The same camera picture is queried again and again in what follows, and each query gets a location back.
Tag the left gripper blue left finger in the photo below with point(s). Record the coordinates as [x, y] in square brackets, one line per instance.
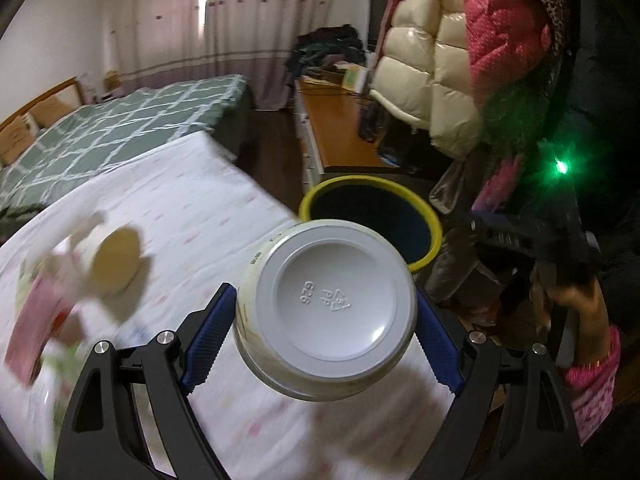
[102, 435]

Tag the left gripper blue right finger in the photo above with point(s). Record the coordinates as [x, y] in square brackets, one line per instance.
[510, 417]

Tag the pink carton box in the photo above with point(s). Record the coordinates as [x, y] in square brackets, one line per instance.
[44, 311]

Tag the white paper cup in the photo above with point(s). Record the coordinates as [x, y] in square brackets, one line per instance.
[100, 256]

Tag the yellow rimmed black trash bin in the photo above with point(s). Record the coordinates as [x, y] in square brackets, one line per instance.
[395, 212]

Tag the pink floral garment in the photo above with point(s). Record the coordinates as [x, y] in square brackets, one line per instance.
[499, 186]

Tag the white dotted table cloth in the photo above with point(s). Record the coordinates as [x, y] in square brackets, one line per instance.
[202, 220]

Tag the red dotted puffer jacket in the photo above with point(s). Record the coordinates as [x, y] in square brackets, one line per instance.
[507, 39]

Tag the cream puffer jacket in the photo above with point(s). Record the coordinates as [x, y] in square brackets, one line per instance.
[423, 76]

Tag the wooden low cabinet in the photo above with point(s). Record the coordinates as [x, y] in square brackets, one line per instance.
[327, 120]

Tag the green plaid bed duvet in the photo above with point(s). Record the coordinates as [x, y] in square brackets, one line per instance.
[96, 138]

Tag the left brown pillow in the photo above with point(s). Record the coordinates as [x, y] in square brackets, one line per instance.
[16, 138]

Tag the brown pillow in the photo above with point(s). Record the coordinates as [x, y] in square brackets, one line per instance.
[48, 111]
[16, 138]

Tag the black television screen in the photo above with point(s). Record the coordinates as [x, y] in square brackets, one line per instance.
[376, 14]

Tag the pile of clothes by curtain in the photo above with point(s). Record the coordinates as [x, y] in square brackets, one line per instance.
[323, 47]

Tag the wooden bed headboard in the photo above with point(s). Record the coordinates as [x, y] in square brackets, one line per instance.
[69, 91]

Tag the right brown pillow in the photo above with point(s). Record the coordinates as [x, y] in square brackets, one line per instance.
[48, 111]

